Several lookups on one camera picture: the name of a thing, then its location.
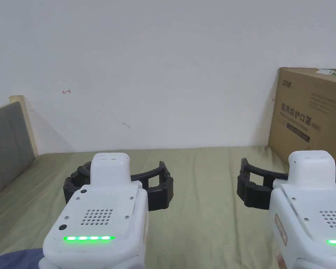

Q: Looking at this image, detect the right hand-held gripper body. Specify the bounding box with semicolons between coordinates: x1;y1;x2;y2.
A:
269;150;336;269

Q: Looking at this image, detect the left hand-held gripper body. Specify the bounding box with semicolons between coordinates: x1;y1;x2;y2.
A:
38;152;150;269

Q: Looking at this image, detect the bed with pale green sheet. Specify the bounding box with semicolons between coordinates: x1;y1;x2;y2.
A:
0;145;336;269

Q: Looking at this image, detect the brown cardboard carton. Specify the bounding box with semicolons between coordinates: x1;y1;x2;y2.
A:
267;67;336;168

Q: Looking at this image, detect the grey padded headboard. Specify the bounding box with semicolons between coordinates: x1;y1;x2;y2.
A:
0;95;39;203

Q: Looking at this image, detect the dark blue garment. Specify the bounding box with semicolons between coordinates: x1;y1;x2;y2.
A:
0;248;44;269

